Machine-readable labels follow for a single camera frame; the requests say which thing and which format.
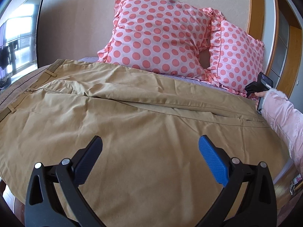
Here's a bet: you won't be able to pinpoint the small pink polka-dot pillow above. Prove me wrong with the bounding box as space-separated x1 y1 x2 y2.
203 8 265 97

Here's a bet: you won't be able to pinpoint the wooden headboard frame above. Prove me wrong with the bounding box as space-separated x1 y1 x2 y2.
247 0 279 75

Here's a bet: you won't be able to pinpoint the person's right hand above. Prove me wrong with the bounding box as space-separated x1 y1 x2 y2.
254 91 267 110

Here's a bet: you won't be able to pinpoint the large pink polka-dot pillow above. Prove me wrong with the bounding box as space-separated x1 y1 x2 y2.
98 0 213 80

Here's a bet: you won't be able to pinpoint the pink quilted jacket sleeve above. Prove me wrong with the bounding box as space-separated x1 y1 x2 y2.
261 88 302 174

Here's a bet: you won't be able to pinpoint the khaki tan pants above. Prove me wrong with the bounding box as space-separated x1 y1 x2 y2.
1 60 289 226

